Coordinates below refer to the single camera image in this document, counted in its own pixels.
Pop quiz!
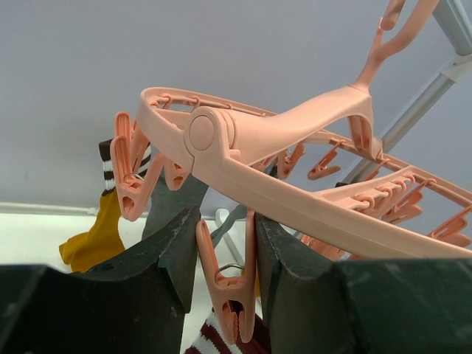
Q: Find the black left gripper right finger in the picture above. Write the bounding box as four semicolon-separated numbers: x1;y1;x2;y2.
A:
255;215;471;353

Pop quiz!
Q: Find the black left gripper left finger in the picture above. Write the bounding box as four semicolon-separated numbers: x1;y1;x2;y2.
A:
1;206;201;353

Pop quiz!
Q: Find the maroon white striped sock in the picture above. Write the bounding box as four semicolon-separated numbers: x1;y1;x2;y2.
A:
183;308;272;354

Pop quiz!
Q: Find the grey sock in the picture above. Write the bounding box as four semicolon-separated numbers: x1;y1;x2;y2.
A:
142;172;208;240
211;204;247;247

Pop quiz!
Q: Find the pink round clip hanger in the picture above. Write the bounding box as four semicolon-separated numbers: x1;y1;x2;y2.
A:
111;1;471;343

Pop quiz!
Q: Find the mustard brown striped sock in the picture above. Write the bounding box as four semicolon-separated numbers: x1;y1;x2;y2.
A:
240;267;261;299

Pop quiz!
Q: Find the white drying rack stand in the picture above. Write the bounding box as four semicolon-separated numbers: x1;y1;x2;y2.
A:
213;0;472;266

